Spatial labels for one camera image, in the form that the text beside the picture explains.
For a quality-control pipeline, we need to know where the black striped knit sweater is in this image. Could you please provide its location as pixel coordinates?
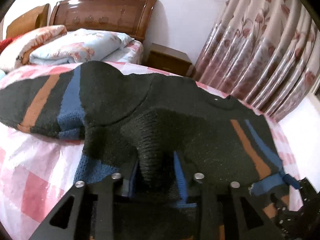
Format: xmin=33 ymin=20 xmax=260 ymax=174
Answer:
xmin=1 ymin=61 xmax=297 ymax=239

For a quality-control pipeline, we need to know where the pink checkered bed sheet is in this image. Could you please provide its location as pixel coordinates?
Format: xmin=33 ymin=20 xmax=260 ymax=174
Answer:
xmin=1 ymin=62 xmax=300 ymax=239

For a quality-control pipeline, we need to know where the floral pink curtain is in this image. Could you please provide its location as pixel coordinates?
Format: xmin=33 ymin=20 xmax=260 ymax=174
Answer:
xmin=192 ymin=0 xmax=319 ymax=120

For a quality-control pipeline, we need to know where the pink floral pillow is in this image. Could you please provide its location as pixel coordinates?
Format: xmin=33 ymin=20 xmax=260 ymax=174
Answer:
xmin=1 ymin=25 xmax=67 ymax=73

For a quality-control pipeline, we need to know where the light blue floral pillow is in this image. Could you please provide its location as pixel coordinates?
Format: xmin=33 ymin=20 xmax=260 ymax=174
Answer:
xmin=29 ymin=29 xmax=134 ymax=65

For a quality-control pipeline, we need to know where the brown wooden nightstand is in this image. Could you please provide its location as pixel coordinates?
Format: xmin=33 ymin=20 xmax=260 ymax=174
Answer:
xmin=145 ymin=43 xmax=192 ymax=76

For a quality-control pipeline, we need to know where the red cloth on bed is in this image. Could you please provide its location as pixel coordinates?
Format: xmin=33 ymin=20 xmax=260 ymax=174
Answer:
xmin=0 ymin=35 xmax=20 ymax=54

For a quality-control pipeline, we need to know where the brown wooden cabinet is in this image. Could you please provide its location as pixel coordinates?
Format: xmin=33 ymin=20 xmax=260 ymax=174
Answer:
xmin=6 ymin=3 xmax=50 ymax=38

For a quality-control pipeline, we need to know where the wooden headboard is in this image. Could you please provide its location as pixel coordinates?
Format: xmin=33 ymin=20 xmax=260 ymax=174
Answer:
xmin=49 ymin=0 xmax=157 ymax=42

